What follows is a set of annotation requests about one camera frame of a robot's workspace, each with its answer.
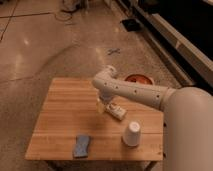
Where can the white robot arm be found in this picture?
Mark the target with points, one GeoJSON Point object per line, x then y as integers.
{"type": "Point", "coordinates": [188, 118]}

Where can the orange bowl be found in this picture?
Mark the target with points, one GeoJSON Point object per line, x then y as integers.
{"type": "Point", "coordinates": [138, 78]}

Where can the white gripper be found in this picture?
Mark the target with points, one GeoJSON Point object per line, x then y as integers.
{"type": "Point", "coordinates": [106, 97]}

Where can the wooden folding table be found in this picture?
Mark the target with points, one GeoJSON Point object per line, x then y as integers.
{"type": "Point", "coordinates": [69, 110]}

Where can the white paper cup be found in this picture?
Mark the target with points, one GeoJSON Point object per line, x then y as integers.
{"type": "Point", "coordinates": [132, 134]}

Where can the black floor plate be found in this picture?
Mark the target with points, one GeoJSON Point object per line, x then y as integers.
{"type": "Point", "coordinates": [131, 25]}

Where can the grey object with cables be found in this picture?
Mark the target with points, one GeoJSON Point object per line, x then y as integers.
{"type": "Point", "coordinates": [70, 5]}

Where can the blue sponge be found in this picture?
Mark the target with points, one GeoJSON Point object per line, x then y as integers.
{"type": "Point", "coordinates": [81, 146]}

